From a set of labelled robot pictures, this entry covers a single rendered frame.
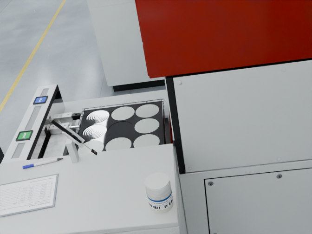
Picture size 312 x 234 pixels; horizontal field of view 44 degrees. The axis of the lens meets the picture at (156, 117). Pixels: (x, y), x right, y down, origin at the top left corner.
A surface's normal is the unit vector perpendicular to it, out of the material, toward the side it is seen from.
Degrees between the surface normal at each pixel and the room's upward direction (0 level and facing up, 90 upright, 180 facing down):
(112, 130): 0
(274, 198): 90
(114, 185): 0
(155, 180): 0
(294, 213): 90
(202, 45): 90
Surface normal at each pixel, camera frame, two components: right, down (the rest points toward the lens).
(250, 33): 0.00, 0.57
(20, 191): -0.14, -0.81
